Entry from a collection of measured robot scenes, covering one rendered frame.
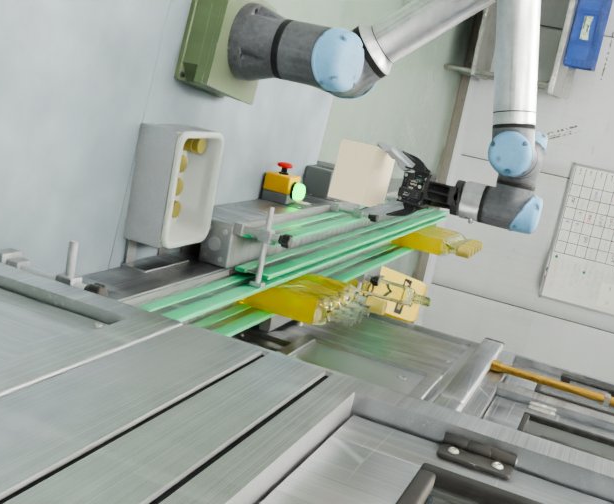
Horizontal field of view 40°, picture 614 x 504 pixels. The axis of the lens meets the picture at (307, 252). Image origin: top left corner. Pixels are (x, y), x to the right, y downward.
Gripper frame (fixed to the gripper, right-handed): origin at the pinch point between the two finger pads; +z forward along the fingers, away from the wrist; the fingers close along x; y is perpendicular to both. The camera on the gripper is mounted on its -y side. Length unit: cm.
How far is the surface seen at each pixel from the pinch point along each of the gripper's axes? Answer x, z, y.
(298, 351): 41.7, 9.3, -10.2
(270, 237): 16.8, 13.4, 12.5
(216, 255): 23.5, 24.5, 11.6
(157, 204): 15.2, 28.9, 32.0
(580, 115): -112, 7, -574
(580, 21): -170, 20, -502
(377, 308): 27.8, -4.6, -15.8
